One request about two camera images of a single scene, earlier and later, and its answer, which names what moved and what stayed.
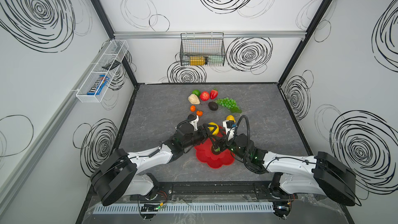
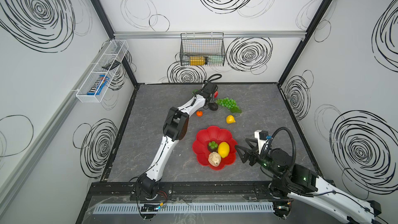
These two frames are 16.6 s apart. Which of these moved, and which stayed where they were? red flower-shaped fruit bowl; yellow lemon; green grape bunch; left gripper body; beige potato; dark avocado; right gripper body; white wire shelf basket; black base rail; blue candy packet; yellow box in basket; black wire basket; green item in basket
Moved: left gripper body; yellow lemon; right gripper body; beige potato
Stayed: black base rail; green item in basket; dark avocado; blue candy packet; red flower-shaped fruit bowl; yellow box in basket; green grape bunch; black wire basket; white wire shelf basket
